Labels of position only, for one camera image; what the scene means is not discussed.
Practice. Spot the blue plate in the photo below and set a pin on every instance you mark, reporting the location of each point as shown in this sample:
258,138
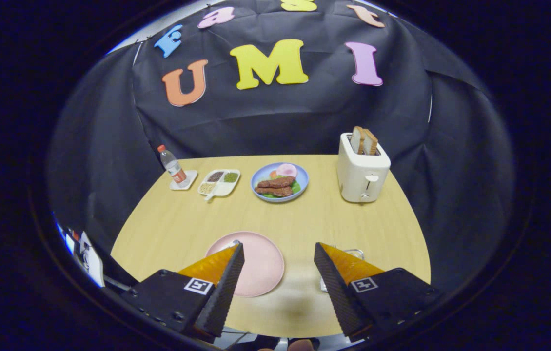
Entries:
259,178

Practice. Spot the brown meat slice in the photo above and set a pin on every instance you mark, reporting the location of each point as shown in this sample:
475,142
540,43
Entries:
273,191
275,182

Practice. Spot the white toaster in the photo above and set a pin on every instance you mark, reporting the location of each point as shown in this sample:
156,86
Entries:
353,175

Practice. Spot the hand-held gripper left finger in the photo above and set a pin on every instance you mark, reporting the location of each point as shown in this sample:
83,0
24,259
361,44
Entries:
222,292

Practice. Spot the clear plastic water bottle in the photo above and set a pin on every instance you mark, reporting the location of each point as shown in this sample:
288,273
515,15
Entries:
174,168

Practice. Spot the toy fried egg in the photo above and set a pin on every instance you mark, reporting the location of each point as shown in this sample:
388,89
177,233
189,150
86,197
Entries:
287,170

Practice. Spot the clear glass tray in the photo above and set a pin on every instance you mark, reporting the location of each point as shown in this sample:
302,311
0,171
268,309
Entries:
356,253

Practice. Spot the white printed object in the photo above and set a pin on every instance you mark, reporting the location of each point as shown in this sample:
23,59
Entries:
91,258

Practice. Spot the pink plate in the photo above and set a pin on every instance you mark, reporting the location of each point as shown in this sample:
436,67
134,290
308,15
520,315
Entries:
261,263

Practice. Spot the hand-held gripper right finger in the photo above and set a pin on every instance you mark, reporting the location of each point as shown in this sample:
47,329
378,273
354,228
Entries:
336,292

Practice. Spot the toast bread slice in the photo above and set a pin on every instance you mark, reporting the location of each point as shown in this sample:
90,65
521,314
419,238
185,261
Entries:
356,140
370,142

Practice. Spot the white sectioned dish with grains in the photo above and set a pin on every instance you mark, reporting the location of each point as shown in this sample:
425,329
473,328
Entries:
224,190

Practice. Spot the white square coaster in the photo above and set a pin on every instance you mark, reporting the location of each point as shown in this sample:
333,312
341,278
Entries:
190,180

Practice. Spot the green lettuce leaf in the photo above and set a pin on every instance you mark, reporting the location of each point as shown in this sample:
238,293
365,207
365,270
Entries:
296,187

